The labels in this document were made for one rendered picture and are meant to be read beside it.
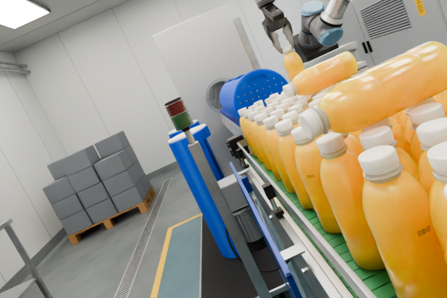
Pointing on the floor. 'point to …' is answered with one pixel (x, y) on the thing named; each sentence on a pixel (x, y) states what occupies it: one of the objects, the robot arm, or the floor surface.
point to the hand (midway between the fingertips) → (287, 48)
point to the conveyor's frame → (325, 289)
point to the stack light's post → (229, 219)
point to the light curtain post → (246, 43)
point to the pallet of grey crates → (98, 186)
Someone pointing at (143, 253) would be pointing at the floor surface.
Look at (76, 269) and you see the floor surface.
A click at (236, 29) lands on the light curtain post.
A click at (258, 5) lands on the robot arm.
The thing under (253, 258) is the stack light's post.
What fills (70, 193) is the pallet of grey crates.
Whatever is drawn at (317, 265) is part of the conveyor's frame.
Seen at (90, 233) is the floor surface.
